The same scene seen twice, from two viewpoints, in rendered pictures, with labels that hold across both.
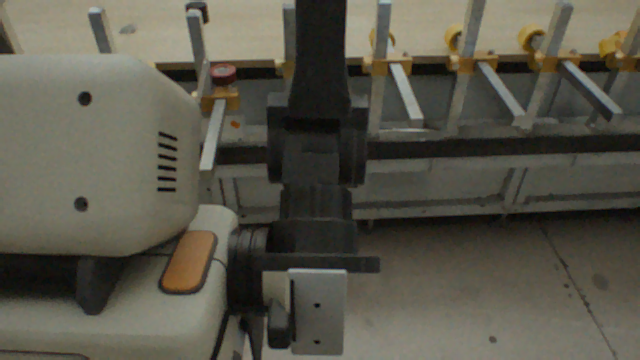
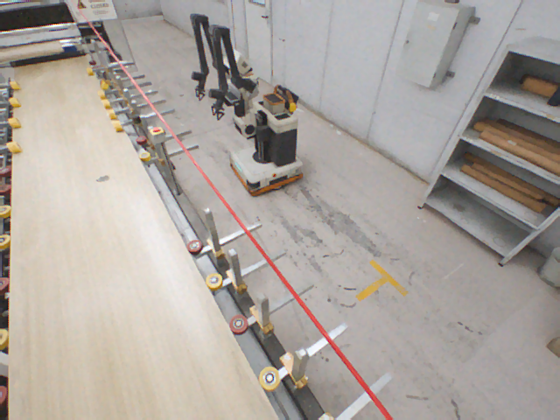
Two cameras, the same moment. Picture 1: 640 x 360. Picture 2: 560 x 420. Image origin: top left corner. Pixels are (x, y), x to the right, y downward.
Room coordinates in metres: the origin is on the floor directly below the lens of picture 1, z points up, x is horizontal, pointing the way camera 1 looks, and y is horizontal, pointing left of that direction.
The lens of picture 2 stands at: (1.26, 2.52, 2.09)
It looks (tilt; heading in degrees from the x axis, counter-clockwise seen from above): 47 degrees down; 240
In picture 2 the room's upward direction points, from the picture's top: straight up
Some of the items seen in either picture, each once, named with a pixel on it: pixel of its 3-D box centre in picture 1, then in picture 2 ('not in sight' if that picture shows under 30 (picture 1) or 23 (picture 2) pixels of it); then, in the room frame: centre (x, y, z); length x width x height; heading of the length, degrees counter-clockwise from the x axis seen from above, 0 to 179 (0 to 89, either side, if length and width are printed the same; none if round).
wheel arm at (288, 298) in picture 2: not in sight; (276, 305); (0.97, 2.03, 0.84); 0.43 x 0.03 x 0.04; 3
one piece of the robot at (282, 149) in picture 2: not in sight; (271, 129); (-0.03, 0.23, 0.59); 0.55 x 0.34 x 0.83; 89
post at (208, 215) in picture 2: not in sight; (214, 241); (1.09, 1.58, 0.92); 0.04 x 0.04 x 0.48; 3
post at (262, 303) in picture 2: not in sight; (264, 321); (1.06, 2.08, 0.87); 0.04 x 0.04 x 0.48; 3
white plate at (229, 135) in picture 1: (202, 131); not in sight; (1.13, 0.36, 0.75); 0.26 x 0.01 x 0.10; 93
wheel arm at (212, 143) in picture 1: (217, 124); (166, 138); (1.03, 0.28, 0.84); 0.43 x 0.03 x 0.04; 3
